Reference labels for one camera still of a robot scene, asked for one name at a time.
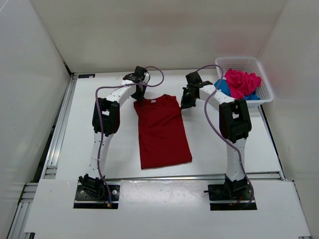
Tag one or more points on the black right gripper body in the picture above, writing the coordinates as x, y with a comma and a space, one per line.
187, 100

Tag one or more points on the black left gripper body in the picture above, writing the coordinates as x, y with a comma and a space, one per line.
139, 94

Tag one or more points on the red t-shirt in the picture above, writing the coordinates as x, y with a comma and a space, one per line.
162, 137

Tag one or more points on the pink t-shirt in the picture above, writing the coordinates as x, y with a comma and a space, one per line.
242, 83

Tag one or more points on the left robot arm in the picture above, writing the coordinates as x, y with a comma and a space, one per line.
106, 122

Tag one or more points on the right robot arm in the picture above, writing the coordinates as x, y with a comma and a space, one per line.
234, 124

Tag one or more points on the blue t-shirt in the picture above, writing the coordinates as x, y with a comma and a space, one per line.
224, 88

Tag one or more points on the white plastic laundry basket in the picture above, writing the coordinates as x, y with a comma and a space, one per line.
249, 65

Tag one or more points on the white front cover board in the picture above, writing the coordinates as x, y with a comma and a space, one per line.
166, 210

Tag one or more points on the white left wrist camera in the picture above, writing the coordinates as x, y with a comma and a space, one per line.
146, 78

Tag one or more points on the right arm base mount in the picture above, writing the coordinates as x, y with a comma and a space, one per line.
220, 200

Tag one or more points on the aluminium front rail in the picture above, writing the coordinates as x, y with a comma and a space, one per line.
162, 178

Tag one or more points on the aluminium rail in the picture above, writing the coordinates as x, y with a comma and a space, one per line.
162, 178
22, 193

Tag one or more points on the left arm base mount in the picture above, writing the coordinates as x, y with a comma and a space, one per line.
86, 199

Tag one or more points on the aluminium left side rail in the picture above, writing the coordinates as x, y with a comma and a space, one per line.
22, 193

